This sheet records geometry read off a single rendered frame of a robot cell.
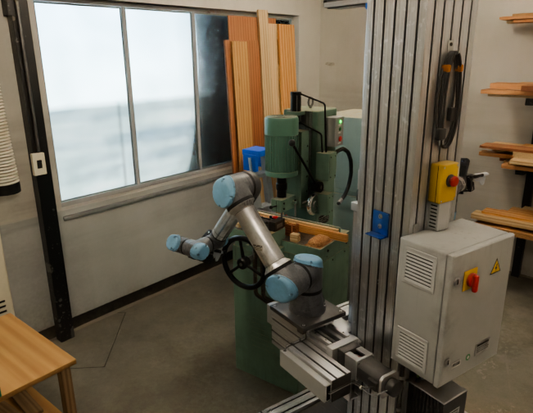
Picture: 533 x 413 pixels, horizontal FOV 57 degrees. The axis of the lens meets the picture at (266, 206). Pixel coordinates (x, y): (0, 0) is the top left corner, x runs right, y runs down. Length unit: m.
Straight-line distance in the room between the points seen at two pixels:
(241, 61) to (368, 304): 2.64
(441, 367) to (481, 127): 3.03
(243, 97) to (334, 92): 1.29
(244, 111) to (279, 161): 1.66
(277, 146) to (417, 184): 1.01
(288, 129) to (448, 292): 1.24
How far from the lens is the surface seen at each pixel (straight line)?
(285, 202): 2.63
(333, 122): 2.73
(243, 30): 4.24
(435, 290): 1.66
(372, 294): 1.93
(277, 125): 2.49
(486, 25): 4.50
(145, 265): 3.89
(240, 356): 3.06
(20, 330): 2.76
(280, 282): 1.81
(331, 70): 5.12
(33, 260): 3.41
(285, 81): 4.54
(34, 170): 3.17
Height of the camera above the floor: 1.82
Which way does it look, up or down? 17 degrees down
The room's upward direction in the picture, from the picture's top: straight up
